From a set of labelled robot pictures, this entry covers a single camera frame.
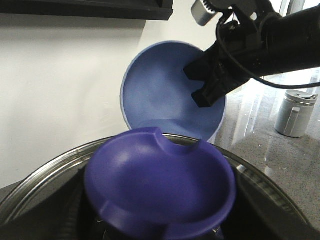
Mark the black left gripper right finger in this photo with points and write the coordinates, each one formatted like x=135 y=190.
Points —
x=255 y=217

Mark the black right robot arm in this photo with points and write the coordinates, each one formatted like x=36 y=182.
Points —
x=295 y=41

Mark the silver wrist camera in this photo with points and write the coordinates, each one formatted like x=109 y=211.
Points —
x=202 y=12

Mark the dark overhead shelf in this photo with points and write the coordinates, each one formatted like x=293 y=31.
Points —
x=159 y=10

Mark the glass lid with blue knob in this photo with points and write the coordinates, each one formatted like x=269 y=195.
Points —
x=145 y=185

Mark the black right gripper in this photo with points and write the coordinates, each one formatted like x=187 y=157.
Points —
x=242 y=50

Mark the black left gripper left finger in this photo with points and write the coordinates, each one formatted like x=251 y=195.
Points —
x=59 y=217

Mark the white lidded mug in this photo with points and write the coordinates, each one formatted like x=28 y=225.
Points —
x=295 y=113

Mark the light blue plastic bowl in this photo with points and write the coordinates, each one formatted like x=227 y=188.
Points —
x=155 y=92

